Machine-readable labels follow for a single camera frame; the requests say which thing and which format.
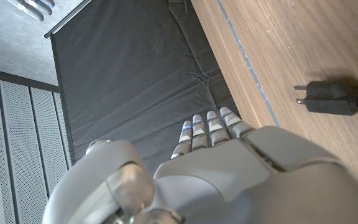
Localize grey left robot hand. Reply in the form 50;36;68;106
42;106;358;224

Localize black backdrop frame pole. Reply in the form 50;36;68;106
44;0;93;39

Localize black kettle power cable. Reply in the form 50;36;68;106
293;80;358;116

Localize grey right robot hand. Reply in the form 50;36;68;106
6;0;55;22

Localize black backdrop curtain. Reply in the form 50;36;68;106
50;0;242;167

